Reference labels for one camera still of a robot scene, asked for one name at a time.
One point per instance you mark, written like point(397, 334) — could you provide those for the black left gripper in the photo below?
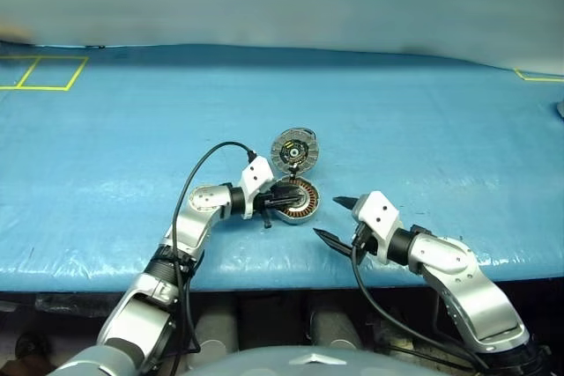
point(269, 202)

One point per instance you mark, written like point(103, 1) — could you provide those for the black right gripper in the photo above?
point(363, 241)

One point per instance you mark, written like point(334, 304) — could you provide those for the motor housing base copper windings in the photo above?
point(312, 200)

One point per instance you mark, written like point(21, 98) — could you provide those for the round silver motor housing lid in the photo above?
point(293, 151)

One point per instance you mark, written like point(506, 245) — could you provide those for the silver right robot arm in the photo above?
point(462, 274)

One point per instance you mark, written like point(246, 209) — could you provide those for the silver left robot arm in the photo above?
point(194, 226)

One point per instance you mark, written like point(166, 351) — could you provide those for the blue plastic table cover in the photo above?
point(396, 151)

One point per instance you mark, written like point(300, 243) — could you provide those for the grey rounded cylinder shape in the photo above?
point(216, 332)
point(335, 327)

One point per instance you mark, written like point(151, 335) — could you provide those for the grey robot torso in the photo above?
point(282, 363)

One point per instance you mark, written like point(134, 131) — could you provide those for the grey object at table edge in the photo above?
point(560, 109)

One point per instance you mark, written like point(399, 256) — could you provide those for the small black flat object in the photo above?
point(94, 46)

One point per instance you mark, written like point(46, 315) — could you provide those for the dark round object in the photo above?
point(33, 347)

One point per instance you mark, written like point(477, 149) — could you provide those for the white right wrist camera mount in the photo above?
point(381, 217)

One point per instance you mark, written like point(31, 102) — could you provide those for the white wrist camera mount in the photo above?
point(381, 217)
point(257, 175)

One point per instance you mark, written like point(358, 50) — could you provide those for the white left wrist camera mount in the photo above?
point(257, 175)

